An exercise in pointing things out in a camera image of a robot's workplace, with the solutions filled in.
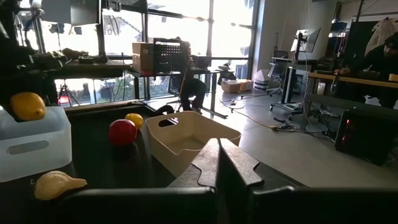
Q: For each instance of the wooden workbench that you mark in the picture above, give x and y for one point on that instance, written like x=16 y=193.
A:
x=342 y=79

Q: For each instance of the beige plastic basket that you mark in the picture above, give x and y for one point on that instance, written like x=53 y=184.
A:
x=164 y=140

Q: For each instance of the grey office chair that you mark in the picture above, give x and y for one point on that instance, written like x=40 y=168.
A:
x=278 y=70

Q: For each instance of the thin wooden stick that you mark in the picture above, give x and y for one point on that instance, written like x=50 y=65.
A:
x=182 y=87

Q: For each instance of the brown cardboard box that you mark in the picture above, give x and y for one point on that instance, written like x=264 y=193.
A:
x=230 y=86
x=141 y=59
x=246 y=85

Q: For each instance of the black perforated crate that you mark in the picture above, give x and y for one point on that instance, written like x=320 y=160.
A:
x=169 y=56

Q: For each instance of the black desk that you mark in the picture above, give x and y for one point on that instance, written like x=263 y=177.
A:
x=202 y=72

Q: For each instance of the black computer case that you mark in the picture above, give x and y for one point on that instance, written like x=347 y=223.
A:
x=367 y=137

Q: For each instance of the black curved clamp hook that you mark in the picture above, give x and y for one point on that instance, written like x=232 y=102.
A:
x=161 y=109

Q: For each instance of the black monitor stand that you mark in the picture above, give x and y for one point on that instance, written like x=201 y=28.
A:
x=290 y=84

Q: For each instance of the yellow lemon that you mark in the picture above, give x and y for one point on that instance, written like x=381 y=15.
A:
x=136 y=118
x=28 y=105

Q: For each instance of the person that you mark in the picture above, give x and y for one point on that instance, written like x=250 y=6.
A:
x=379 y=59
x=192 y=93

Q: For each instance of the beige hanging jacket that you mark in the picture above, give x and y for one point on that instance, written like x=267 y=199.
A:
x=384 y=31

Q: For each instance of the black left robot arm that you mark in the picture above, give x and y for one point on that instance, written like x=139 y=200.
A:
x=18 y=71

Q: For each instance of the red tomato upper left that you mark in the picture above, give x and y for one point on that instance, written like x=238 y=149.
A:
x=122 y=132

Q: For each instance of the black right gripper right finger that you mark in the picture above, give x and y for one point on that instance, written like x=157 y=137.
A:
x=311 y=207

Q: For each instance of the white garlic bulb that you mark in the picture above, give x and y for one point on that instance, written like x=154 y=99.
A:
x=53 y=186

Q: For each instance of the grey office desk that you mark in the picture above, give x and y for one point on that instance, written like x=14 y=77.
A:
x=93 y=67

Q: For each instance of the white ribbed bin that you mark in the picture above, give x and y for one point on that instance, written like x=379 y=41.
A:
x=261 y=81

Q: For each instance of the black window frame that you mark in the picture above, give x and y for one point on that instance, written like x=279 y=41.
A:
x=144 y=28

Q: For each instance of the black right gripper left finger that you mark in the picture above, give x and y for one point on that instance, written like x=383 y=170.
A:
x=140 y=207

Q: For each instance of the black computer monitor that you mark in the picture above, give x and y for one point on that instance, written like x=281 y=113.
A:
x=71 y=12

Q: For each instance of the white plastic basket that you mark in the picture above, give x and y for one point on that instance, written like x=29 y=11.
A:
x=37 y=161

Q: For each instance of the white monitor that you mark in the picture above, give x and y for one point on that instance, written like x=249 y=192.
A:
x=308 y=40

